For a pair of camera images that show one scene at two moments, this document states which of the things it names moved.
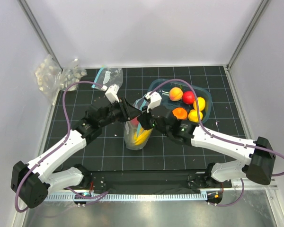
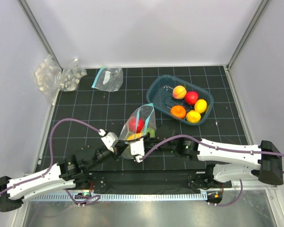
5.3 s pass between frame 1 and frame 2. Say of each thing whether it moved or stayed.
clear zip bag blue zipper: moved
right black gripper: moved
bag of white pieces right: stayed
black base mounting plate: stayed
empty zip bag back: stayed
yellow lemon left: stayed
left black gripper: moved
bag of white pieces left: stayed
